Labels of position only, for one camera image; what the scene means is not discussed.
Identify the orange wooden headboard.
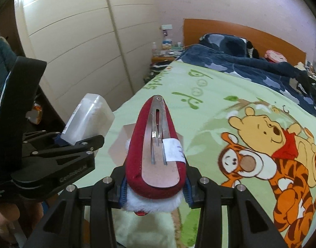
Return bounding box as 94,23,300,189
183,19,307,63

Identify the cream wardrobe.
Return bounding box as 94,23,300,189
14,0,160,115

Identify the green printed blanket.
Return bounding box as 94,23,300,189
73,61,316,248

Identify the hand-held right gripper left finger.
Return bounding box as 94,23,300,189
25,167,129,248

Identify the dark blue patterned pillow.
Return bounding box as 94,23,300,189
199,33,249,52

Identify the white paper bag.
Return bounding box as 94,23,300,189
107,123,185,167

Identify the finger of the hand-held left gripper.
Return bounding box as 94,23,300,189
22,131,62,145
11,134,106,202

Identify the blue chair back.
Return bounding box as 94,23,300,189
0,37,18,93

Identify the dark blue patterned quilt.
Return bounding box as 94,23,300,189
175,44,316,120

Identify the orange snack packet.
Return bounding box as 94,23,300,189
27,102,44,125

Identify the black white plush toy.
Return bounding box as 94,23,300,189
246,41,260,59

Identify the clear white plastic box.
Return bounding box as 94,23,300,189
60,92,116,145

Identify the wooden nightstand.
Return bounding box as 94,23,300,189
151,55,179,70

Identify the red hair clip white fur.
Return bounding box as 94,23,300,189
121,95,187,215

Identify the pile of dark clothes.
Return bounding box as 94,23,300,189
290,62,316,104

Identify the person's left hand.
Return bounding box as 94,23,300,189
0,203,42,243

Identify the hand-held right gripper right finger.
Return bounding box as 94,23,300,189
182,167,287,248

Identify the pink plush toy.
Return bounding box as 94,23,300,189
265,49,288,63

